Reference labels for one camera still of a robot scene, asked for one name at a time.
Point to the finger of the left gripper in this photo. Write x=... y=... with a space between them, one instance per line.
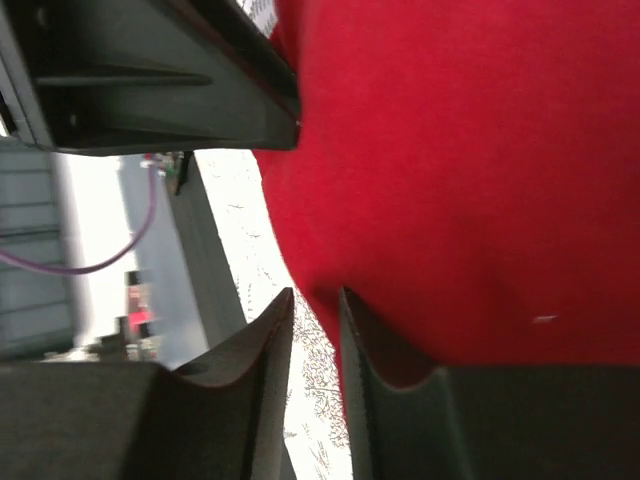
x=134 y=77

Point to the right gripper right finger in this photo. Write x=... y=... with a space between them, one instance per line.
x=410 y=419

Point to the red t shirt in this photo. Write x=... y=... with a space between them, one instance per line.
x=470 y=169

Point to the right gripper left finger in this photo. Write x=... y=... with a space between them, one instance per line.
x=219 y=416

